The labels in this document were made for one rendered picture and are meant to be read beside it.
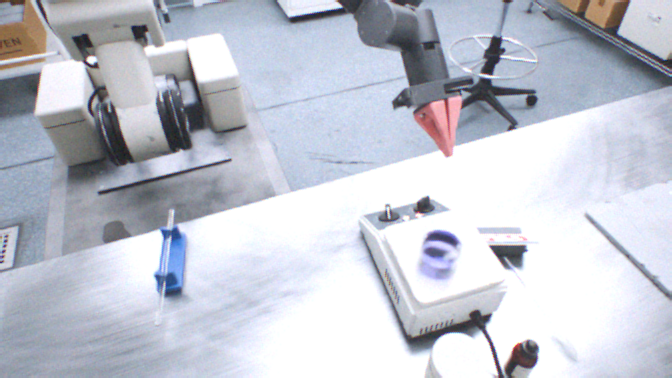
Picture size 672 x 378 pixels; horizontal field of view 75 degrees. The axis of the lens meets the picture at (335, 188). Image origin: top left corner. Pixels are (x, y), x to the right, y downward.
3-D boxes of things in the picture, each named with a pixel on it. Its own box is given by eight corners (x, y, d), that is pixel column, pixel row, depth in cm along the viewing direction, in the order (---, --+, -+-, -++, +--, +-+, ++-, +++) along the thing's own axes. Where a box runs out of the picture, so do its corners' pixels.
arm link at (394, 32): (407, -33, 63) (372, 18, 68) (356, -56, 55) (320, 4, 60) (457, 21, 59) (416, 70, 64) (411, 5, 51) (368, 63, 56)
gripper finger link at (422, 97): (476, 148, 58) (458, 81, 58) (426, 160, 56) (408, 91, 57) (454, 157, 64) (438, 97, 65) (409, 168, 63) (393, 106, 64)
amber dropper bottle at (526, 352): (498, 361, 54) (513, 335, 49) (517, 352, 55) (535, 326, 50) (514, 384, 52) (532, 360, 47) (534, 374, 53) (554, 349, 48)
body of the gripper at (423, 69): (478, 86, 59) (464, 34, 59) (408, 101, 57) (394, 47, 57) (457, 101, 65) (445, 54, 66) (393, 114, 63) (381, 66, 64)
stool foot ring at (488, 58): (430, 49, 208) (431, 39, 205) (501, 33, 218) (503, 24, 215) (478, 93, 182) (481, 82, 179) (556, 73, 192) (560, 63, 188)
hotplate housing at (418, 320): (356, 227, 69) (357, 192, 64) (432, 208, 72) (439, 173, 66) (414, 359, 54) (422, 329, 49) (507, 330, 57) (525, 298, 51)
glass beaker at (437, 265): (419, 289, 52) (428, 248, 46) (409, 252, 56) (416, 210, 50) (468, 284, 52) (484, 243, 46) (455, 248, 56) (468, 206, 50)
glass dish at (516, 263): (531, 276, 63) (536, 267, 61) (518, 304, 60) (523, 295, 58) (494, 257, 65) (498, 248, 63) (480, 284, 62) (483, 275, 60)
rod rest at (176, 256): (164, 238, 68) (157, 223, 66) (187, 235, 69) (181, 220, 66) (157, 294, 61) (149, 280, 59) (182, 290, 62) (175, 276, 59)
